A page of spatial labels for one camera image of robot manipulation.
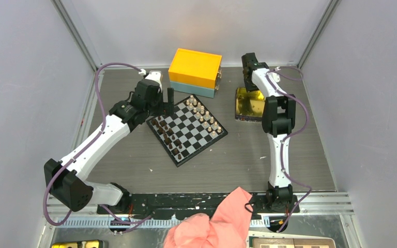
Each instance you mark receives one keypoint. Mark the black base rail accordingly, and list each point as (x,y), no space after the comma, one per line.
(182,205)

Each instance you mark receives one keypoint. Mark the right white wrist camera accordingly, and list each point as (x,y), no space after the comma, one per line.
(275,74)

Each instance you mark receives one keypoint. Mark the yellow and teal box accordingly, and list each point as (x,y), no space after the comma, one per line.
(195,73)

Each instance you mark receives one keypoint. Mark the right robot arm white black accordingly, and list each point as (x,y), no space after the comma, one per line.
(278,121)

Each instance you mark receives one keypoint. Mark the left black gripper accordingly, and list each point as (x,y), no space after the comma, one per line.
(166,108)

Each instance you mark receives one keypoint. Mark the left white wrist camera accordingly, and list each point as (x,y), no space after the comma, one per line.
(153,75)

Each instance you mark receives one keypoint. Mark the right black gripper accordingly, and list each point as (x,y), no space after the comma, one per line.
(250,88)

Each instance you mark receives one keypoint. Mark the wooden chess board box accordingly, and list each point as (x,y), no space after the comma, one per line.
(292,243)

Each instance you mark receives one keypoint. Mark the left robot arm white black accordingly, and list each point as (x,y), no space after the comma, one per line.
(67,178)

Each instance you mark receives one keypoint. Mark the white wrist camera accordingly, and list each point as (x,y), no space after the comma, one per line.
(153,75)
(275,74)

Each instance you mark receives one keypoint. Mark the gold tin at bottom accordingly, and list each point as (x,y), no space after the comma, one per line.
(80,244)

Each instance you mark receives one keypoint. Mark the gold tin tray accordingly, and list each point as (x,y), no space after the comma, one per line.
(249,106)

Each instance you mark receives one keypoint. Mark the pink cloth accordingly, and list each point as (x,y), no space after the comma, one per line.
(228,227)

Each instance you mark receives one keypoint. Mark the black white chess board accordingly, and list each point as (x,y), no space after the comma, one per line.
(193,124)

